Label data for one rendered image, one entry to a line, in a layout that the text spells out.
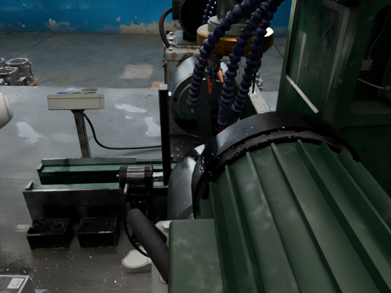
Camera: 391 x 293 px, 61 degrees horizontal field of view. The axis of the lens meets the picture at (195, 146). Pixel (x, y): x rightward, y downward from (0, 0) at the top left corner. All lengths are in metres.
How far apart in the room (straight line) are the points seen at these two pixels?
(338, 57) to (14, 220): 0.97
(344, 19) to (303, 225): 0.54
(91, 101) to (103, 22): 5.61
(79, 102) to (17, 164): 0.37
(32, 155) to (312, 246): 1.28
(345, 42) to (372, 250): 0.54
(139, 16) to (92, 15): 0.86
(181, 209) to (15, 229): 0.64
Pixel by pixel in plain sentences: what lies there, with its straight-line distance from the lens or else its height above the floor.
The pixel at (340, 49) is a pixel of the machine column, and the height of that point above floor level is 1.33.
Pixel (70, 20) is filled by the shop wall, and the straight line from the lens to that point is 6.93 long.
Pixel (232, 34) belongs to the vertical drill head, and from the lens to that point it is 0.76.
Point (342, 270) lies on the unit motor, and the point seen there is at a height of 1.35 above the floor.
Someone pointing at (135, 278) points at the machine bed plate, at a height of 0.80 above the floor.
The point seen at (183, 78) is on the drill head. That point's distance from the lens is 1.08.
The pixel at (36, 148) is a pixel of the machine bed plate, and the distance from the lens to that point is 1.46.
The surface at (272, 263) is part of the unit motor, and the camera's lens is 0.23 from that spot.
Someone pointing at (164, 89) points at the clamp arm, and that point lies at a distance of 0.70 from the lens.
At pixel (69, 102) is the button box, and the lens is 1.17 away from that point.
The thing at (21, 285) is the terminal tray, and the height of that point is 1.15.
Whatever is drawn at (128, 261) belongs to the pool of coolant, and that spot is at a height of 0.80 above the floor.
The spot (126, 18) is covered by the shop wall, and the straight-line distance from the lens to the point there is 6.61.
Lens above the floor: 1.51
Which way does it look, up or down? 32 degrees down
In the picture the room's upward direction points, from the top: 1 degrees clockwise
